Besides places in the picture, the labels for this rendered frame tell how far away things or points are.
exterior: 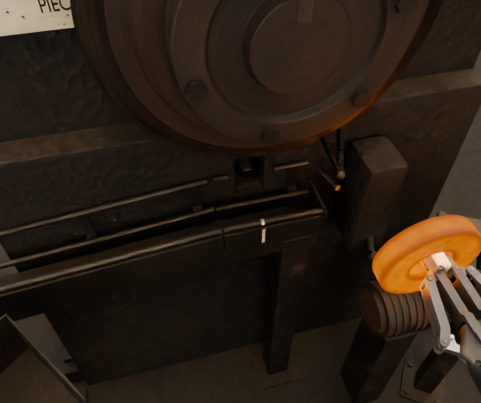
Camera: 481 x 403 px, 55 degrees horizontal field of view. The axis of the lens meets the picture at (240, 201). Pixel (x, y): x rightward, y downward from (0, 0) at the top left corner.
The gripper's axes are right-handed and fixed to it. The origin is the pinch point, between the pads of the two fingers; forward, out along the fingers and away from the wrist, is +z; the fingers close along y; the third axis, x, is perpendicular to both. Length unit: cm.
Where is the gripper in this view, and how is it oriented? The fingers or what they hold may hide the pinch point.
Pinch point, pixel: (431, 251)
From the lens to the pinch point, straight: 71.5
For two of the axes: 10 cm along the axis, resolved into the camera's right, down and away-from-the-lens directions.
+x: 0.2, -6.4, -7.7
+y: 9.7, -1.8, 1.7
